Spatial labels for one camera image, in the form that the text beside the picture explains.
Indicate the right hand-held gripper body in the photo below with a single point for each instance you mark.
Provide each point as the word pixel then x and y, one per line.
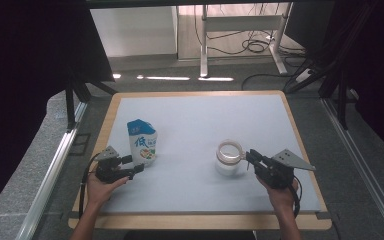
pixel 276 173

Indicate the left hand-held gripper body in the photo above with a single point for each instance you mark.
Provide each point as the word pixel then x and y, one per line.
pixel 108 170

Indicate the glass jug with lid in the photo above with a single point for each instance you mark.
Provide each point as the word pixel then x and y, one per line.
pixel 228 163

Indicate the blue and white milk pouch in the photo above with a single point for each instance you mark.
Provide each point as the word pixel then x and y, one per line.
pixel 143 141

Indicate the person's left hand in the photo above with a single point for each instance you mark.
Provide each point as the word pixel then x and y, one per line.
pixel 100 191

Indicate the person's right hand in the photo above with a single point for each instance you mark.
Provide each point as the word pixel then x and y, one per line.
pixel 281 198

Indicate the pale blue table mat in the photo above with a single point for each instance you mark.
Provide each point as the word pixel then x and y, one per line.
pixel 186 126

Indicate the wooden table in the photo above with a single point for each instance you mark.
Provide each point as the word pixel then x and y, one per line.
pixel 180 222

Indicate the black metal stand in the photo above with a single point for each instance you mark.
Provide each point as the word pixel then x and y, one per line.
pixel 341 100
pixel 70 103

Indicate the white power strip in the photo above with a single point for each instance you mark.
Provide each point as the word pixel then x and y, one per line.
pixel 302 76

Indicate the white panel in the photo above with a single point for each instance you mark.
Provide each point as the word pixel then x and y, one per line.
pixel 133 31

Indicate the dark curtain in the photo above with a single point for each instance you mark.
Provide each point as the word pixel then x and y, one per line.
pixel 23 66
pixel 383 73

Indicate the aluminium rail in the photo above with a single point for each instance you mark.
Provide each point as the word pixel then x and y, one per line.
pixel 50 180
pixel 363 173

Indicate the white desk frame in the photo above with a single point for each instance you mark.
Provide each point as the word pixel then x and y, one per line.
pixel 243 22

